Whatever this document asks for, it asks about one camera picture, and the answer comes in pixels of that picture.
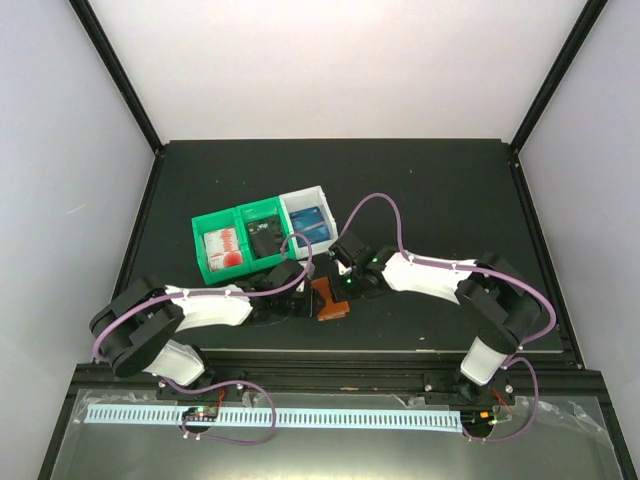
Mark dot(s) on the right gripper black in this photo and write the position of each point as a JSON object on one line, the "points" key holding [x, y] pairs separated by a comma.
{"points": [[339, 290]]}

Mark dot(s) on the green bin middle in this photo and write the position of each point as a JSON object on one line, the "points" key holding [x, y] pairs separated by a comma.
{"points": [[257, 210]]}

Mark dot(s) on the red white cards stack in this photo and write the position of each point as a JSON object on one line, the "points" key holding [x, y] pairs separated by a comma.
{"points": [[222, 249]]}

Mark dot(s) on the right black frame post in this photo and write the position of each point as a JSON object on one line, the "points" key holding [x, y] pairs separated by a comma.
{"points": [[571, 47]]}

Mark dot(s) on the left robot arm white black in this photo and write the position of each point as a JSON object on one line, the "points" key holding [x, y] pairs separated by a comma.
{"points": [[135, 332]]}

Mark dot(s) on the small circuit board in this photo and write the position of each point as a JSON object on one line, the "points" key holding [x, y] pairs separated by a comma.
{"points": [[200, 414]]}

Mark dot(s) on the blue cards stack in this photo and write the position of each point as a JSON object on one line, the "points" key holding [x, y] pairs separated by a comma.
{"points": [[311, 223]]}

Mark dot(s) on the black aluminium rail front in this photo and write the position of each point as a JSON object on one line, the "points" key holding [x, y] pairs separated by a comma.
{"points": [[433, 376]]}

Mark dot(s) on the left black frame post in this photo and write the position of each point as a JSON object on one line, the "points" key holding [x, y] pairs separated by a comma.
{"points": [[103, 46]]}

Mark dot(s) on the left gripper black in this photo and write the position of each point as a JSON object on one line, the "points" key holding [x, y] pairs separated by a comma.
{"points": [[306, 311]]}

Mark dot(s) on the brown leather card holder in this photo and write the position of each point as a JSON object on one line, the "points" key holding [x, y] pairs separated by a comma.
{"points": [[331, 309]]}

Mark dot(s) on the black vip cards stack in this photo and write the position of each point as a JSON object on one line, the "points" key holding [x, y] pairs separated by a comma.
{"points": [[265, 236]]}

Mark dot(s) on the green bin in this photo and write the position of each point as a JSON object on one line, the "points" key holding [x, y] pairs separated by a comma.
{"points": [[213, 221], [257, 210]]}

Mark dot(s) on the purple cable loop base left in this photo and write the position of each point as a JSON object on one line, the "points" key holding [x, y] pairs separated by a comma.
{"points": [[229, 416]]}

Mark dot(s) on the green bin left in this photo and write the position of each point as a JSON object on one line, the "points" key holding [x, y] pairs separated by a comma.
{"points": [[213, 221]]}

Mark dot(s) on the white bin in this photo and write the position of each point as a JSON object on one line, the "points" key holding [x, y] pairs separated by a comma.
{"points": [[309, 197]]}

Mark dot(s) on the white slotted cable duct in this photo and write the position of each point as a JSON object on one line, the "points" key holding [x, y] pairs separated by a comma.
{"points": [[305, 418]]}

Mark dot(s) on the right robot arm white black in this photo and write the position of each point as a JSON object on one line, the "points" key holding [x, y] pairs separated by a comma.
{"points": [[503, 311]]}

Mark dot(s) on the black frame post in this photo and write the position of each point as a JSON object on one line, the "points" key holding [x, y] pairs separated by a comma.
{"points": [[103, 46], [571, 47]]}

